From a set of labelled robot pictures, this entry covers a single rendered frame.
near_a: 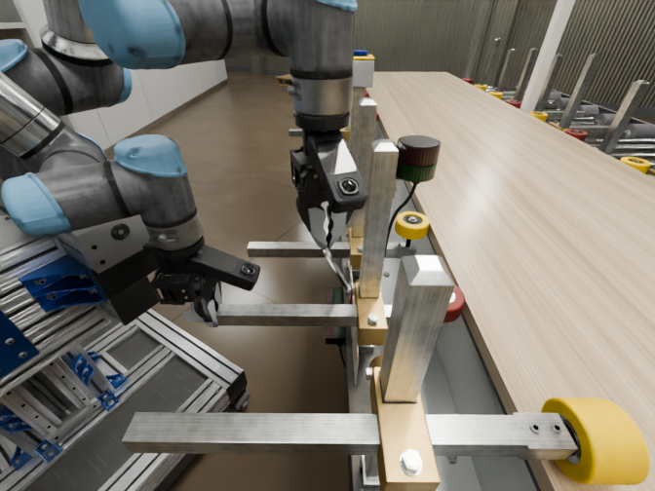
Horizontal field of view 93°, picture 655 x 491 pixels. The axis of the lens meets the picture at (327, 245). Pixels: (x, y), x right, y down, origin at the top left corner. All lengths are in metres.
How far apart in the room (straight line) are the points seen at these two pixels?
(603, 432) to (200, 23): 0.56
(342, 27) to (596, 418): 0.48
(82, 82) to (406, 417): 0.79
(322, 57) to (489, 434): 0.43
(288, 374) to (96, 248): 1.04
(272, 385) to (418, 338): 1.26
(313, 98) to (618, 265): 0.70
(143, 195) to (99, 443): 1.04
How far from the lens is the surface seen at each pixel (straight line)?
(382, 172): 0.46
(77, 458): 1.40
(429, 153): 0.45
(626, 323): 0.72
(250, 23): 0.43
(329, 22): 0.39
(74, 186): 0.47
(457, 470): 0.76
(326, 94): 0.39
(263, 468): 1.39
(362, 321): 0.57
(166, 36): 0.36
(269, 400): 1.49
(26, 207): 0.48
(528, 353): 0.58
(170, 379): 1.40
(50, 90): 0.80
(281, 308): 0.61
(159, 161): 0.45
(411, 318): 0.27
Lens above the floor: 1.31
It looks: 37 degrees down
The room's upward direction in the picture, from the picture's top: straight up
